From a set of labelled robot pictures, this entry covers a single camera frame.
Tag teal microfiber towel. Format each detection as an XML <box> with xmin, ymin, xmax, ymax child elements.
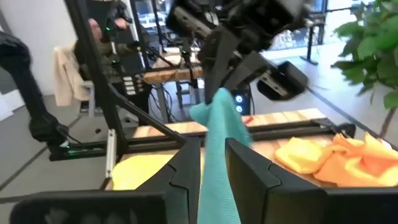
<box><xmin>188</xmin><ymin>87</ymin><xmax>253</xmax><ymax>224</ymax></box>

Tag green leafy potted plant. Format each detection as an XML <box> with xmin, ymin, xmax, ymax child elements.
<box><xmin>331</xmin><ymin>0</ymin><xmax>398</xmax><ymax>138</ymax></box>

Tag white chair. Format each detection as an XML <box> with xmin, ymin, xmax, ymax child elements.
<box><xmin>79</xmin><ymin>79</ymin><xmax>98</xmax><ymax>118</ymax></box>

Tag beige coat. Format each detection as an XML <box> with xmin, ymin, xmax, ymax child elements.
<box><xmin>52</xmin><ymin>45</ymin><xmax>94</xmax><ymax>107</ymax></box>

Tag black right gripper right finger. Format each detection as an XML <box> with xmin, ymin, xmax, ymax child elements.
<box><xmin>225</xmin><ymin>138</ymin><xmax>398</xmax><ymax>224</ymax></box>

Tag yellow microfiber towel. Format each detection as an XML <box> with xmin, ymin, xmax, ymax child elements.
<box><xmin>274</xmin><ymin>136</ymin><xmax>334</xmax><ymax>175</ymax></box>
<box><xmin>111</xmin><ymin>153</ymin><xmax>175</xmax><ymax>191</ymax></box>

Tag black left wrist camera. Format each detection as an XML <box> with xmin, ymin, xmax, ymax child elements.
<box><xmin>257</xmin><ymin>60</ymin><xmax>309</xmax><ymax>102</ymax></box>

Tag wooden workbench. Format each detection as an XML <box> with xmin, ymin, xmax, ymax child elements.
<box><xmin>142</xmin><ymin>46</ymin><xmax>205</xmax><ymax>85</ymax></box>

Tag black computer blue lights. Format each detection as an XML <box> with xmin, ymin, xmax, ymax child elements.
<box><xmin>231</xmin><ymin>88</ymin><xmax>252</xmax><ymax>116</ymax></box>

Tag orange microfiber towel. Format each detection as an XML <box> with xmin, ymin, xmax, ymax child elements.
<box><xmin>313</xmin><ymin>132</ymin><xmax>398</xmax><ymax>189</ymax></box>

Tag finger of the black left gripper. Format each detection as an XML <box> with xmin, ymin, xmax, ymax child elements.
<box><xmin>198</xmin><ymin>27</ymin><xmax>240</xmax><ymax>105</ymax></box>
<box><xmin>223</xmin><ymin>50</ymin><xmax>272</xmax><ymax>91</ymax></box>

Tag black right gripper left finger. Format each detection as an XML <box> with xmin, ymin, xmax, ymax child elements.
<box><xmin>9</xmin><ymin>138</ymin><xmax>202</xmax><ymax>224</ymax></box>

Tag black box white buttons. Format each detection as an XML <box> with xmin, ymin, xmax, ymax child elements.
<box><xmin>121</xmin><ymin>73</ymin><xmax>144</xmax><ymax>97</ymax></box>

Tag white metal bracket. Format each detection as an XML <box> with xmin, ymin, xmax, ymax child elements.
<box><xmin>104</xmin><ymin>128</ymin><xmax>117</xmax><ymax>179</ymax></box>

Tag black floor stand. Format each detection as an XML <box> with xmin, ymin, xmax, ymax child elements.
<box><xmin>300</xmin><ymin>24</ymin><xmax>322</xmax><ymax>66</ymax></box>

